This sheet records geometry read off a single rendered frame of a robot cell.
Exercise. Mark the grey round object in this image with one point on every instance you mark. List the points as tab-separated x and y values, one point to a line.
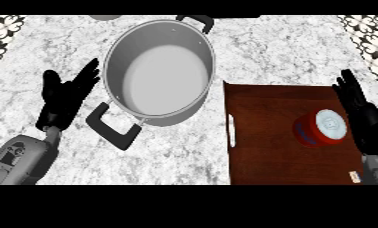
105	17

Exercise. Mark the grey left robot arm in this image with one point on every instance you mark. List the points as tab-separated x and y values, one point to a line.
24	158

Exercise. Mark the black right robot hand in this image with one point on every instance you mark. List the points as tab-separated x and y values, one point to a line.
362	112

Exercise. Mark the brown wooden tray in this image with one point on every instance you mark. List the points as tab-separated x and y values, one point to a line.
290	138

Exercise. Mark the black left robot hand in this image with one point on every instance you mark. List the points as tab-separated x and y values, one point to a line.
61	100

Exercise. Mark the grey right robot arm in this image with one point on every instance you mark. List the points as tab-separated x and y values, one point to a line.
370	168

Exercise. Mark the red can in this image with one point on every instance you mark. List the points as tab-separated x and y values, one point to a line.
321	128

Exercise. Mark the black and white patterned mat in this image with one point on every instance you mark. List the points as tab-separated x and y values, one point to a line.
362	38
9	33

